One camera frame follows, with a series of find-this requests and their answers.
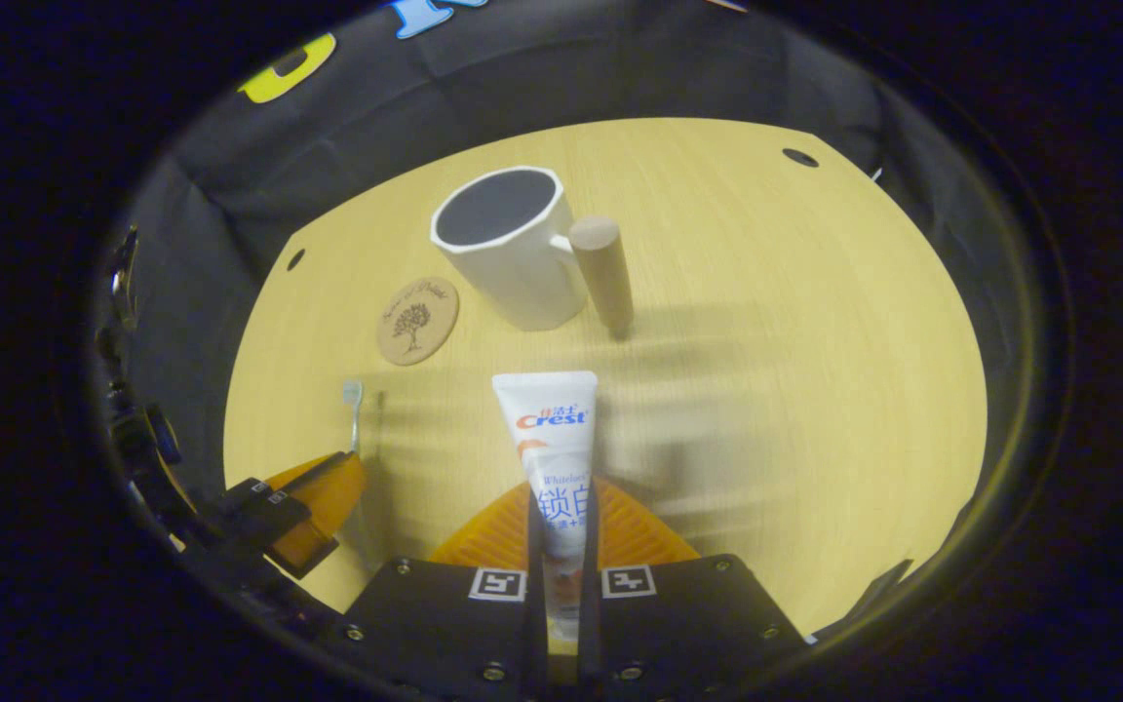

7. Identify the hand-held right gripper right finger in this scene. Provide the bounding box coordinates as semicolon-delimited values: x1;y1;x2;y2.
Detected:
578;476;811;688

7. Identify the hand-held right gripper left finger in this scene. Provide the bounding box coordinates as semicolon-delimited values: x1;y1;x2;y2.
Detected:
342;476;548;688

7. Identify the white toothbrush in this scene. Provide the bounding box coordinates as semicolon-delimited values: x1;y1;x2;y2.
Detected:
342;380;365;457

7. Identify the white toothpaste tube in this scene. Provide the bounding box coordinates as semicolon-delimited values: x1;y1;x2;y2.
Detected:
491;370;600;644

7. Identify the round wooden coaster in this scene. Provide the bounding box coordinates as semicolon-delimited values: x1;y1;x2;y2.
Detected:
375;277;461;368

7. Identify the white cup with wooden handle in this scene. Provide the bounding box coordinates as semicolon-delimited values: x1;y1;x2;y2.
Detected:
429;167;637;340

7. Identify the black backdrop cloth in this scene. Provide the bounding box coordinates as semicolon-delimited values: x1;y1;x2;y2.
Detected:
98;0;1030;547

